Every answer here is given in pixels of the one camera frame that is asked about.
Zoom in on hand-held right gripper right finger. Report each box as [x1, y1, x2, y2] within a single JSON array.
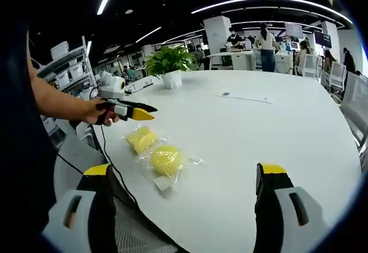
[[251, 162, 331, 253]]

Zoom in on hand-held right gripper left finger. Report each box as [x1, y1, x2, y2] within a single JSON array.
[[43, 163, 118, 253]]

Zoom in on yellow square silicone block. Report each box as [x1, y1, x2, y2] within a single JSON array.
[[125, 125, 159, 154]]

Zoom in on yellow round silicone block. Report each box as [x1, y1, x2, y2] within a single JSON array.
[[149, 145, 184, 178]]

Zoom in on person's left hand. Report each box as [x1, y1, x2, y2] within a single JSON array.
[[82, 99, 119, 127]]

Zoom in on white power strip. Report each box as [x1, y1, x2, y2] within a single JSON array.
[[123, 77, 156, 94]]

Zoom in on white storage box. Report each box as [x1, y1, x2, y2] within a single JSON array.
[[56, 71, 71, 89], [51, 41, 70, 61], [68, 64, 85, 80]]

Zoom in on green potted plant white pot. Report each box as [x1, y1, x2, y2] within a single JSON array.
[[143, 45, 199, 89]]

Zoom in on clear plastic bag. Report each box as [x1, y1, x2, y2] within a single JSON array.
[[122, 123, 173, 164]]

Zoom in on metal shelf rack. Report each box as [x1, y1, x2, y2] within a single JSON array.
[[34, 36, 98, 127]]

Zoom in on short ceiling light strip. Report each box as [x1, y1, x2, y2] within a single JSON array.
[[135, 26, 162, 43]]

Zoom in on round yellow sponge in bag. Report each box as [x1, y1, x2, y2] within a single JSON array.
[[137, 140, 205, 192]]

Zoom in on person's dark clothed torso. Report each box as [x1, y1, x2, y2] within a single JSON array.
[[0, 14, 58, 233]]

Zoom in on white desk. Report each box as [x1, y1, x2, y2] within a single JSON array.
[[206, 50, 256, 71]]

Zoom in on white office chair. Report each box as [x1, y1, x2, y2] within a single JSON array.
[[329, 62, 347, 93], [303, 54, 321, 78]]

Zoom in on dark display screen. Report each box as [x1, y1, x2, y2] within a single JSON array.
[[313, 31, 332, 47]]

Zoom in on hanging display screen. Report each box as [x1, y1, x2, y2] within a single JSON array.
[[284, 22, 304, 39]]

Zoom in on black cable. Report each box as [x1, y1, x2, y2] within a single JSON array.
[[56, 152, 86, 176], [100, 124, 179, 241]]

